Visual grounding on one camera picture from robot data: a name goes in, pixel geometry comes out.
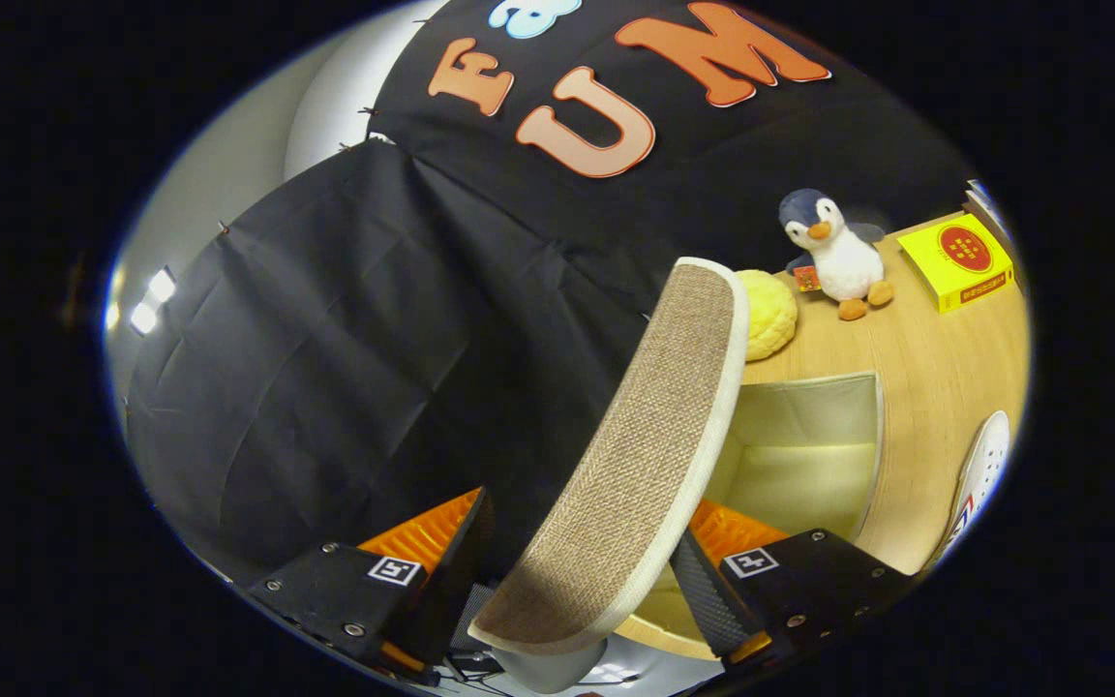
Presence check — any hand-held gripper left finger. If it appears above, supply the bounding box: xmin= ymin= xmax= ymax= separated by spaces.
xmin=246 ymin=484 xmax=498 ymax=686

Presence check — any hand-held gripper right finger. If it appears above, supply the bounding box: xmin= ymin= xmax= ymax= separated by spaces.
xmin=669 ymin=497 xmax=915 ymax=674

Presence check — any brown woven storage box lid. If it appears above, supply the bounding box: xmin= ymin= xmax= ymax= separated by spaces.
xmin=467 ymin=257 xmax=750 ymax=659

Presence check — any beige fabric storage box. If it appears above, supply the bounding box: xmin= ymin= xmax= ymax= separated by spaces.
xmin=616 ymin=371 xmax=886 ymax=661

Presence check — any white striped canvas shoe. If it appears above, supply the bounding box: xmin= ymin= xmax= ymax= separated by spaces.
xmin=930 ymin=410 xmax=1012 ymax=572

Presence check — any yellow round plush bun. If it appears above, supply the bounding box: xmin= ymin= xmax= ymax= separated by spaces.
xmin=730 ymin=269 xmax=799 ymax=362

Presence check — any penguin plush toy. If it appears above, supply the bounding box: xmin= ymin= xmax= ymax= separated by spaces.
xmin=777 ymin=188 xmax=895 ymax=321

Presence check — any yellow book with red circle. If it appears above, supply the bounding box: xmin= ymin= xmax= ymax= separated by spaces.
xmin=896 ymin=212 xmax=1015 ymax=315

